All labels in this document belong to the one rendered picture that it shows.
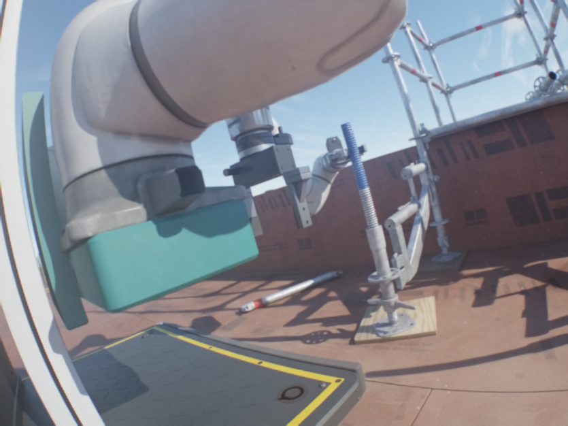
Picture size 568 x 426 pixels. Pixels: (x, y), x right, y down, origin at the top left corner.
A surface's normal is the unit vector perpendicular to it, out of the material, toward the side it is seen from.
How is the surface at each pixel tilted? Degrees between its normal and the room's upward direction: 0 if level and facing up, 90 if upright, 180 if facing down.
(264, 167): 90
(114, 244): 90
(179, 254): 90
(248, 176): 90
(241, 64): 142
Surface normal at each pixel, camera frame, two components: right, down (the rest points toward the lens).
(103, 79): -0.18, 0.23
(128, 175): 0.36, -0.15
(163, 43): -0.28, 0.51
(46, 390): 0.70, -0.17
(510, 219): -0.67, 0.21
